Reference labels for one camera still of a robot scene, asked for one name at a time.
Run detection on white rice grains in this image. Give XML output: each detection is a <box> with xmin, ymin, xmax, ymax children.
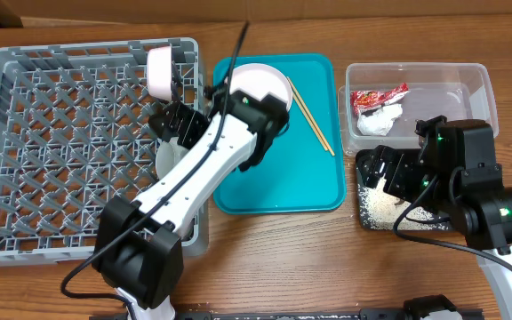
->
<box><xmin>358</xmin><ymin>182</ymin><xmax>448</xmax><ymax>231</ymax></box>

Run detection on grey dishwasher rack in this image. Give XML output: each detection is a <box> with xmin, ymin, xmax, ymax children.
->
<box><xmin>0</xmin><ymin>37</ymin><xmax>204</xmax><ymax>267</ymax></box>

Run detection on red snack wrapper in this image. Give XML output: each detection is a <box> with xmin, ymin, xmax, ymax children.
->
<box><xmin>350</xmin><ymin>83</ymin><xmax>409</xmax><ymax>116</ymax></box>

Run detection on clear plastic bin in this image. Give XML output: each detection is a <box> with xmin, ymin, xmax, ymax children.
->
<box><xmin>338</xmin><ymin>62</ymin><xmax>499</xmax><ymax>156</ymax></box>

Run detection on wooden chopstick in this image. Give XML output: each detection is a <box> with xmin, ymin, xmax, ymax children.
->
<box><xmin>287</xmin><ymin>82</ymin><xmax>331</xmax><ymax>153</ymax></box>
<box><xmin>286</xmin><ymin>76</ymin><xmax>336</xmax><ymax>157</ymax></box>

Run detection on black tray bin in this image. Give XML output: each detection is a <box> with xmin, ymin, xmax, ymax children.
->
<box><xmin>355</xmin><ymin>148</ymin><xmax>457</xmax><ymax>232</ymax></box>

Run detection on large white plate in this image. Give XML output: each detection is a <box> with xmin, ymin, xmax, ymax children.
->
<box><xmin>228</xmin><ymin>63</ymin><xmax>292</xmax><ymax>111</ymax></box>

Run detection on small white bowl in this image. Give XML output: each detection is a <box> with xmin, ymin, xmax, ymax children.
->
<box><xmin>147</xmin><ymin>45</ymin><xmax>172</xmax><ymax>101</ymax></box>

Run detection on teal plastic tray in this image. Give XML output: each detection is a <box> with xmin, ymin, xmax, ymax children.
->
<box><xmin>213</xmin><ymin>53</ymin><xmax>347</xmax><ymax>214</ymax></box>

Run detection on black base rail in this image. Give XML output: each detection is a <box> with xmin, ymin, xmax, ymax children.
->
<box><xmin>166</xmin><ymin>307</ymin><xmax>484</xmax><ymax>320</ymax></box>

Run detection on grey bowl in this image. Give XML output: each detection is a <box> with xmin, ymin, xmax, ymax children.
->
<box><xmin>155</xmin><ymin>137</ymin><xmax>188</xmax><ymax>179</ymax></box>

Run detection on white tissue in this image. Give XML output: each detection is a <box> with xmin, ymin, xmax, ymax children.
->
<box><xmin>357</xmin><ymin>103</ymin><xmax>403</xmax><ymax>136</ymax></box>

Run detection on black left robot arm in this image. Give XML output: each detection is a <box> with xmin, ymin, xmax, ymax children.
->
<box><xmin>92</xmin><ymin>89</ymin><xmax>292</xmax><ymax>319</ymax></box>

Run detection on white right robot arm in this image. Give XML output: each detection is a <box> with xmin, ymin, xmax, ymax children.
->
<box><xmin>356</xmin><ymin>116</ymin><xmax>512</xmax><ymax>319</ymax></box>

